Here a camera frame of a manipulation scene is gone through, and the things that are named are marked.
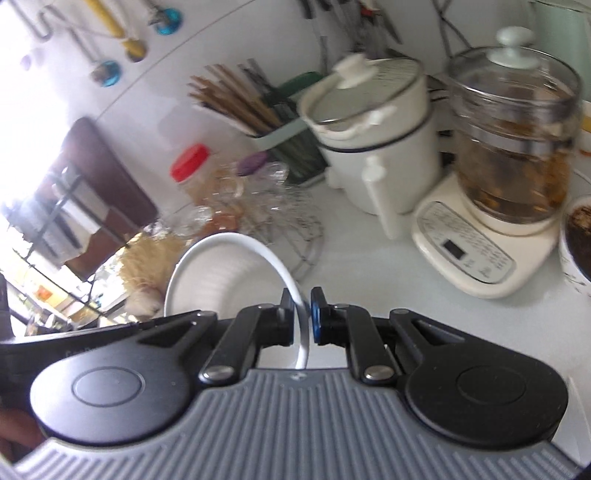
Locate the pale green appliance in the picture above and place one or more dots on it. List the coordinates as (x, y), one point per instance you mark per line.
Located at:
(563, 23)

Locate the dark brown wooden cabinet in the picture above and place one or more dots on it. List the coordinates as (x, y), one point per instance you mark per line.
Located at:
(106, 175)

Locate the glass kettle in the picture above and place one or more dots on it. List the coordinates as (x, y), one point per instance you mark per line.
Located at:
(508, 138)

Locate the hanging dark kitchen utensils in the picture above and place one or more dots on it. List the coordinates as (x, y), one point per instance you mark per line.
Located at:
(369, 18)

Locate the white ribbed bowl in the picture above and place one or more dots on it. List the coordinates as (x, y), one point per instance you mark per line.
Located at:
(221, 277)

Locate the blue suction hook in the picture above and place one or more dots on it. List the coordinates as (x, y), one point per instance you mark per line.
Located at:
(168, 21)
(106, 74)

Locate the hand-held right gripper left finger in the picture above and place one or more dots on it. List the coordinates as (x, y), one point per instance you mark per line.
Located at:
(287, 318)

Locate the red-lidded plastic jar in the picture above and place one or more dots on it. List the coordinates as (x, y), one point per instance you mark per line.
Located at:
(189, 164)

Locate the patterned glass cup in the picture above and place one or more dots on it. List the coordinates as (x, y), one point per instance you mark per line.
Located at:
(274, 175)
(196, 221)

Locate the cream kettle base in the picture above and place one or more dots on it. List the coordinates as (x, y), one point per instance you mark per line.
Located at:
(461, 249)

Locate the white electric cooking pot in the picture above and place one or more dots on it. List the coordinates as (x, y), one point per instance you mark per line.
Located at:
(401, 161)

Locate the bundle of chopsticks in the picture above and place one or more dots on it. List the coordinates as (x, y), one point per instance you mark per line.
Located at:
(235, 101)

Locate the floral ceramic cup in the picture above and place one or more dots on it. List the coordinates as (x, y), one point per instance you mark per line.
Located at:
(577, 277)

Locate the green white utensil holder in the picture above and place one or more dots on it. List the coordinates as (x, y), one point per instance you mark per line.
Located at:
(286, 138)

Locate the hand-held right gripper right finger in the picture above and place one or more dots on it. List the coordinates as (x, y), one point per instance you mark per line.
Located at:
(316, 318)

